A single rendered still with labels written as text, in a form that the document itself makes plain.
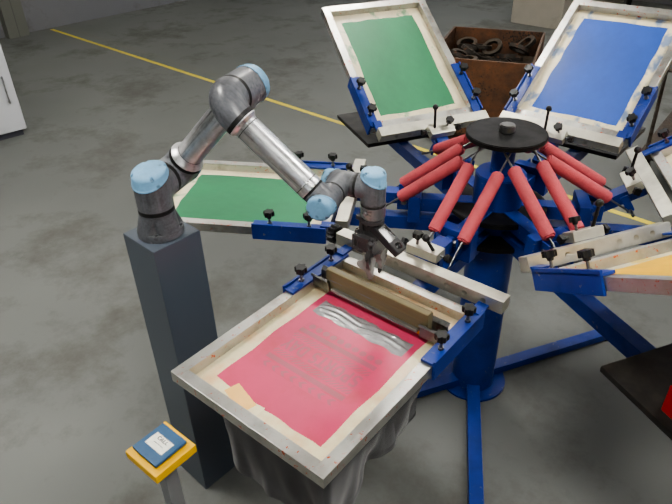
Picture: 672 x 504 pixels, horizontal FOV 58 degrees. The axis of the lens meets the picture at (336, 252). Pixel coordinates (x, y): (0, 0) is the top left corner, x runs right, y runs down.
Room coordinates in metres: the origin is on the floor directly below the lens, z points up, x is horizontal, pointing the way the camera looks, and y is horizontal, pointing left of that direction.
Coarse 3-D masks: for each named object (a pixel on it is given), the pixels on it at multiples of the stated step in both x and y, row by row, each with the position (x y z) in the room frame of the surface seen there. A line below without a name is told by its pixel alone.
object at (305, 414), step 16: (384, 320) 1.54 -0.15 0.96; (352, 336) 1.47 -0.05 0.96; (400, 336) 1.46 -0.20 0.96; (416, 336) 1.46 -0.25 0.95; (368, 352) 1.39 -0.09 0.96; (384, 352) 1.39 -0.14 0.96; (384, 368) 1.32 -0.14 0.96; (368, 384) 1.26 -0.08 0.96; (384, 384) 1.26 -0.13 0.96; (288, 400) 1.20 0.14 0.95; (304, 400) 1.20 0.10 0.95; (352, 400) 1.20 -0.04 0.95; (288, 416) 1.15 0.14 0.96; (304, 416) 1.15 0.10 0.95; (320, 416) 1.14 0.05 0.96; (336, 416) 1.14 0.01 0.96; (304, 432) 1.09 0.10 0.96; (320, 432) 1.09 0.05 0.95
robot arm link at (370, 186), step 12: (372, 168) 1.60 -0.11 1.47; (360, 180) 1.58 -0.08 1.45; (372, 180) 1.56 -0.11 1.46; (384, 180) 1.57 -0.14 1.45; (360, 192) 1.57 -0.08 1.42; (372, 192) 1.55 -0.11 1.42; (384, 192) 1.57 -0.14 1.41; (360, 204) 1.59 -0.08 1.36; (372, 204) 1.55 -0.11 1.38; (384, 204) 1.57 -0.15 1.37
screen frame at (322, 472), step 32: (416, 288) 1.66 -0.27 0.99; (256, 320) 1.52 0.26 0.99; (224, 352) 1.40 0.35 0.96; (192, 384) 1.24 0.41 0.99; (416, 384) 1.23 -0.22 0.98; (224, 416) 1.15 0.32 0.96; (256, 416) 1.12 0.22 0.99; (384, 416) 1.11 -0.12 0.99; (288, 448) 1.01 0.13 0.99; (352, 448) 1.01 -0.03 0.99; (320, 480) 0.92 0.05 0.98
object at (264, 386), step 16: (336, 304) 1.63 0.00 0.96; (352, 304) 1.63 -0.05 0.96; (304, 320) 1.55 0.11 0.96; (320, 320) 1.55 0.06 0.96; (368, 320) 1.54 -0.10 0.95; (272, 336) 1.48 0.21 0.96; (288, 336) 1.47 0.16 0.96; (256, 352) 1.40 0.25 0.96; (240, 368) 1.34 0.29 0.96; (256, 368) 1.33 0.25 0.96; (240, 384) 1.27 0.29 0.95; (256, 384) 1.27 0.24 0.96; (272, 384) 1.27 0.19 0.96; (288, 384) 1.27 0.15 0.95; (256, 400) 1.21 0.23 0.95; (272, 400) 1.21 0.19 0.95
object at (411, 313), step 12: (336, 276) 1.66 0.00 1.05; (348, 276) 1.65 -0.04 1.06; (336, 288) 1.66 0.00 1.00; (348, 288) 1.63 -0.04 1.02; (360, 288) 1.60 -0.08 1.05; (372, 288) 1.58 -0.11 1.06; (360, 300) 1.60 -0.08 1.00; (372, 300) 1.57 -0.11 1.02; (384, 300) 1.54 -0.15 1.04; (396, 300) 1.51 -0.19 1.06; (396, 312) 1.51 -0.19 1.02; (408, 312) 1.48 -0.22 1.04; (420, 312) 1.45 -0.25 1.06; (432, 312) 1.45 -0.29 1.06
